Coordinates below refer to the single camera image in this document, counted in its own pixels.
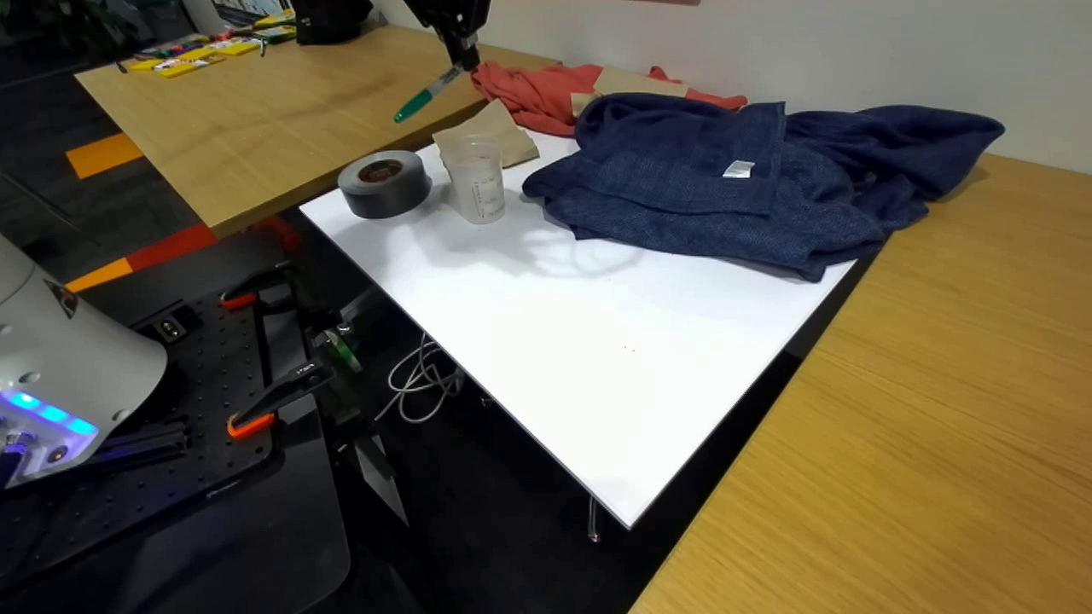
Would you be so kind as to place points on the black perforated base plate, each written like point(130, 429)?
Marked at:
point(170, 454)

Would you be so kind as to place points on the orange floor tape strip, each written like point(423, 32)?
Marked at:
point(103, 156)
point(140, 256)

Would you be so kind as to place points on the clear plastic measuring cup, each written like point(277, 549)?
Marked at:
point(472, 175)

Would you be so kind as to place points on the orange red cloth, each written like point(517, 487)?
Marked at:
point(539, 95)

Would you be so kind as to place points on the dark blue cloth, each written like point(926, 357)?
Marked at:
point(727, 190)

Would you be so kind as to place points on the green clamp piece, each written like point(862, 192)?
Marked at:
point(340, 349)

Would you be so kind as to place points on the yellow marker box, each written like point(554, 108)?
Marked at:
point(199, 53)

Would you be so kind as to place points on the black bag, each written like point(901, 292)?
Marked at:
point(331, 18)

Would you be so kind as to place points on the black clamp orange tips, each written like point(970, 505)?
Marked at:
point(273, 399)
point(261, 292)

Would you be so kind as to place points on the green marker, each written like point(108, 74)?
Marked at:
point(418, 99)

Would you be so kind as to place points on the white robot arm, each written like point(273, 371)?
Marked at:
point(62, 364)

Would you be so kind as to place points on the small brown paper bag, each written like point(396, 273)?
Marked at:
point(631, 88)

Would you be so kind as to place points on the grey duct tape roll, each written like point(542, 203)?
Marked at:
point(383, 186)

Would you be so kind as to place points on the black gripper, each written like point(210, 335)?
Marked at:
point(448, 13)

